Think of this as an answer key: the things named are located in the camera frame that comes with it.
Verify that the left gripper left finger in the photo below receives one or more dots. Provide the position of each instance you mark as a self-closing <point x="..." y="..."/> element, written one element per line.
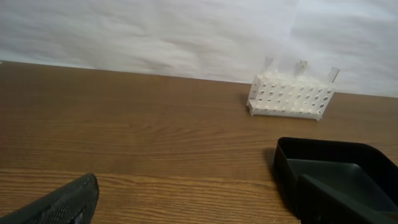
<point x="65" y="202"/>

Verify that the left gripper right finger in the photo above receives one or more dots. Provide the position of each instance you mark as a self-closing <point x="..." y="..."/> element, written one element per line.
<point x="329" y="208"/>

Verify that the clear test tube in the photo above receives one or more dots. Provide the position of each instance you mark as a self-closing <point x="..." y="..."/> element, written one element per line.
<point x="267" y="64"/>
<point x="300" y="68"/>
<point x="333" y="74"/>

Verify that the black tray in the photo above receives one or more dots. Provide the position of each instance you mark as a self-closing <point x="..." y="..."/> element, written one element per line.
<point x="326" y="149"/>

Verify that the white test tube rack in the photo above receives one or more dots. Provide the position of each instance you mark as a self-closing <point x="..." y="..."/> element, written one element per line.
<point x="289" y="99"/>

